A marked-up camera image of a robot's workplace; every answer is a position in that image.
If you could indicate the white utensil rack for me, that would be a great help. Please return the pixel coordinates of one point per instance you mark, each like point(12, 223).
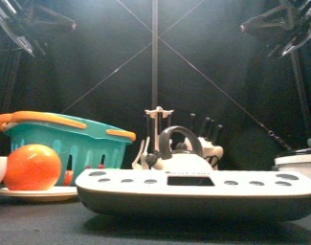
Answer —
point(157, 124)

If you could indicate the white round plate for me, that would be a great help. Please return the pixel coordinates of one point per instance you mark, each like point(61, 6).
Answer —
point(41, 193)

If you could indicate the orange toy fruit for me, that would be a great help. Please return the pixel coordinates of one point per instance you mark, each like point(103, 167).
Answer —
point(32, 167)

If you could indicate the white pot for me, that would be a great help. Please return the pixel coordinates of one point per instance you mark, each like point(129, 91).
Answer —
point(300, 167)

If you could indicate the grey vertical frame pole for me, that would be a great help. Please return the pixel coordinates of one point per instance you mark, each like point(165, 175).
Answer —
point(153, 54)

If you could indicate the white toy spatula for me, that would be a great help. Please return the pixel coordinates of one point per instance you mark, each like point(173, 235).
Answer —
point(139, 158)

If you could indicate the red orange toy food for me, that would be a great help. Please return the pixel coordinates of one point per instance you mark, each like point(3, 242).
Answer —
point(68, 177)

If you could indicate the dark side frame pole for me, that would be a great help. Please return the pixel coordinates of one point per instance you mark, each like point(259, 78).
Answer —
point(301, 92)

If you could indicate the white kitchen scale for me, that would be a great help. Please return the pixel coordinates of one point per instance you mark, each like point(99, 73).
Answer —
point(195, 194)

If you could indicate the white knife block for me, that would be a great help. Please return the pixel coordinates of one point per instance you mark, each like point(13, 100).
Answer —
point(211, 154)

